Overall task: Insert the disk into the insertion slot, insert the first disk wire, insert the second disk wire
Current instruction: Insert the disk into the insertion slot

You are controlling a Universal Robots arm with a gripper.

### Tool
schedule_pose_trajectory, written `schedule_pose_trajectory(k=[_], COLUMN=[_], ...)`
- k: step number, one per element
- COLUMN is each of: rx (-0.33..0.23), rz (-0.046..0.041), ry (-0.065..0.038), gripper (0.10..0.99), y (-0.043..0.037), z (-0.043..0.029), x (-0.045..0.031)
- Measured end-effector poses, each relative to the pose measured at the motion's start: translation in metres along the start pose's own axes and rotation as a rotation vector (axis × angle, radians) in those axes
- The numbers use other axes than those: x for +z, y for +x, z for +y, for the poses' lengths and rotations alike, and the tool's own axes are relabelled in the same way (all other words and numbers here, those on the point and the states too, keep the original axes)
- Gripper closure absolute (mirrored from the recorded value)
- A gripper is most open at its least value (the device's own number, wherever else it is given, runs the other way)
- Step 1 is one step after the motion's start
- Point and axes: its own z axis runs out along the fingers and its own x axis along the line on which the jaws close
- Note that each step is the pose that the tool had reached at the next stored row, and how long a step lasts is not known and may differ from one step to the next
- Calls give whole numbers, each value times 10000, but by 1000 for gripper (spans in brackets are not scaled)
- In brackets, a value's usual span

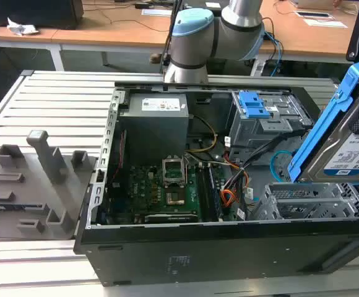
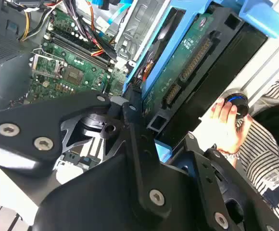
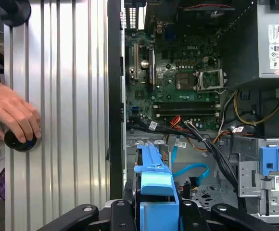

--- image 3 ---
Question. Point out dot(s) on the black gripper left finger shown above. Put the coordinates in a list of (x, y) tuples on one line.
[(122, 216)]

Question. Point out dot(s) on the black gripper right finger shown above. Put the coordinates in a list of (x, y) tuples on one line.
[(191, 216)]

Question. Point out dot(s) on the hard disk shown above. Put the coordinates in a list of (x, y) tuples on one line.
[(156, 183)]

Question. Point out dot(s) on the metal disk bay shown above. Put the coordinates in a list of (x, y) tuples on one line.
[(160, 143)]

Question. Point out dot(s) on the black RAM slot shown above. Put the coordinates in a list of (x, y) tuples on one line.
[(185, 111), (185, 105)]

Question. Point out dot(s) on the black expansion slot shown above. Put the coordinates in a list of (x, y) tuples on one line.
[(152, 69)]

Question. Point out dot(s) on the grey expansion slot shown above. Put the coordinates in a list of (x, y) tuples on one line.
[(136, 61)]

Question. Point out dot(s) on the person's bare hand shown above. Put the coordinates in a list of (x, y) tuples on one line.
[(9, 108)]

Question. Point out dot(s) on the grey metal drive cage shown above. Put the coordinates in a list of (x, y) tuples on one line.
[(247, 183)]

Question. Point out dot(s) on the blue plastic drive latch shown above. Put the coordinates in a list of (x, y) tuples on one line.
[(269, 156)]

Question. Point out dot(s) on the black PC case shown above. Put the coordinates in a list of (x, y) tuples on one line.
[(115, 96)]

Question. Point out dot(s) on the green motherboard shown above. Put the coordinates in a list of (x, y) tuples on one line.
[(161, 95)]

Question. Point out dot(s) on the CPU socket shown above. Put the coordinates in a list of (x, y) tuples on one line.
[(185, 80)]

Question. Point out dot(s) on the metal socket cover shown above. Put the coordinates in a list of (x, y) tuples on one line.
[(209, 71)]

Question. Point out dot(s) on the silver coin battery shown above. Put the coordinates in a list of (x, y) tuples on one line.
[(144, 64)]

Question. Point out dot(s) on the grey power supply unit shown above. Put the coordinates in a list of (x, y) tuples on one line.
[(264, 48)]

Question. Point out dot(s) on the black case fan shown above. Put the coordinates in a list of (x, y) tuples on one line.
[(197, 16)]

